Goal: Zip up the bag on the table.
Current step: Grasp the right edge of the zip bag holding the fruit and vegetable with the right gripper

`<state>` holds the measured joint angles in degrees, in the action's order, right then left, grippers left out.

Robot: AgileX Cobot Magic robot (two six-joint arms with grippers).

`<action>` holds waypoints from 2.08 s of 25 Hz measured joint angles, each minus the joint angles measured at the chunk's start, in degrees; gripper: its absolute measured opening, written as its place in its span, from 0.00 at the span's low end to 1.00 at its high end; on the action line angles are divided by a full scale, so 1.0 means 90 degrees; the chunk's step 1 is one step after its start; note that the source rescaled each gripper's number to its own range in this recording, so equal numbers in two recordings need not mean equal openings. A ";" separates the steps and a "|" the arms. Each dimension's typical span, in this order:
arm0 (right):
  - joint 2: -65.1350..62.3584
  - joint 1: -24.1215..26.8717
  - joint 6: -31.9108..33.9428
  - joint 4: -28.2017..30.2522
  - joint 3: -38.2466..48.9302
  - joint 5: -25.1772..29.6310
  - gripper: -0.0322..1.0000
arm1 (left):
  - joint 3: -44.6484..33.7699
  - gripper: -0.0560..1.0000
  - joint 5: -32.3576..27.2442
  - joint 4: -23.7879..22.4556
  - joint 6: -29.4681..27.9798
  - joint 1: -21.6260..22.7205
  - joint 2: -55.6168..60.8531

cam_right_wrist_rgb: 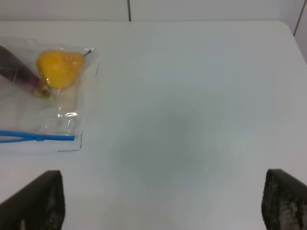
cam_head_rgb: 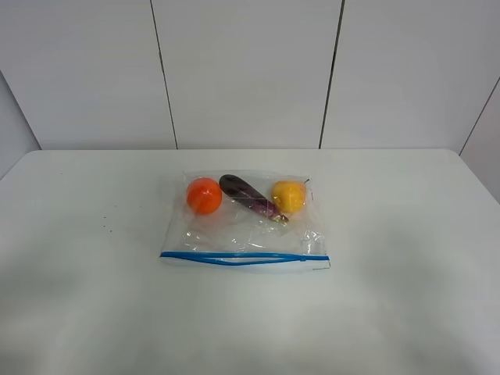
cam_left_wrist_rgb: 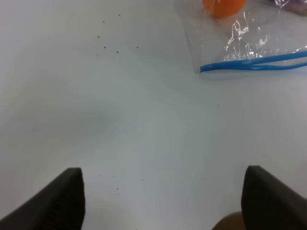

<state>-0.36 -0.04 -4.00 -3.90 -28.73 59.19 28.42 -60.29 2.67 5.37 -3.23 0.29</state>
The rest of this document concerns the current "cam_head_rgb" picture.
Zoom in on clear blue-zip plastic bag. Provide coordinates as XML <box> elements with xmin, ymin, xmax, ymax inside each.
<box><xmin>159</xmin><ymin>170</ymin><xmax>330</xmax><ymax>270</ymax></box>

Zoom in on purple eggplant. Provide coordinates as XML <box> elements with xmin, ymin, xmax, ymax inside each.
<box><xmin>219</xmin><ymin>174</ymin><xmax>289</xmax><ymax>225</ymax></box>

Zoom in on yellow pear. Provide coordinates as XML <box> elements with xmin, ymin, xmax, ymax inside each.
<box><xmin>271</xmin><ymin>180</ymin><xmax>307</xmax><ymax>214</ymax></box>

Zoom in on orange fruit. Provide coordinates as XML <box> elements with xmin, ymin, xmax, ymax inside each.
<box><xmin>186</xmin><ymin>177</ymin><xmax>223</xmax><ymax>215</ymax></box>

